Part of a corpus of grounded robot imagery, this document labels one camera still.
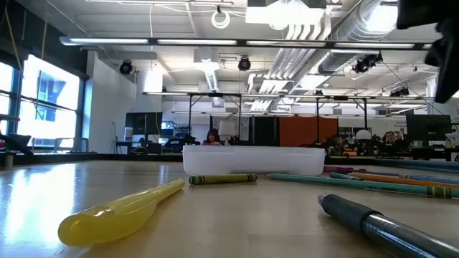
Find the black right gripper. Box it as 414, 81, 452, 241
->
397, 0, 459, 104

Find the blue pencil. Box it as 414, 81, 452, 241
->
397, 173, 459, 186

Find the orange pencil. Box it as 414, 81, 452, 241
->
349, 171, 459, 190

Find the teal pencil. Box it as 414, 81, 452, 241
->
266, 173, 459, 199

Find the dark green crayon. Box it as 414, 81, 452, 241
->
328, 172, 364, 181

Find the black pen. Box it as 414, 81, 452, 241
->
316, 193, 459, 258

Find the clear plastic supply box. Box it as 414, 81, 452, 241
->
181, 144, 327, 177

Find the olive green crayon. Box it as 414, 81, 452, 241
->
188, 173, 258, 186

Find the yellow plastic spoon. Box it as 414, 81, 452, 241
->
57, 178, 186, 248

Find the black monitor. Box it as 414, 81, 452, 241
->
124, 111, 164, 136
405, 114, 453, 142

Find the person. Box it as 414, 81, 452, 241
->
203, 128, 224, 146
326, 135, 346, 156
382, 130, 399, 148

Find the orange partition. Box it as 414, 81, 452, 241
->
278, 115, 339, 148

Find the black round ceiling fixture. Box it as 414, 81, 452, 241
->
118, 59, 134, 76
237, 56, 252, 72

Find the LED light bar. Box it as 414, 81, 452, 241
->
58, 34, 434, 52

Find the large window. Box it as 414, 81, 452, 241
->
15, 53, 82, 148

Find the black ceiling camera mount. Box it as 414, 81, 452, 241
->
352, 52, 384, 75

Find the silver ventilation duct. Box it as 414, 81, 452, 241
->
318, 0, 399, 75

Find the white cable coil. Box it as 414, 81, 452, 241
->
210, 9, 231, 30

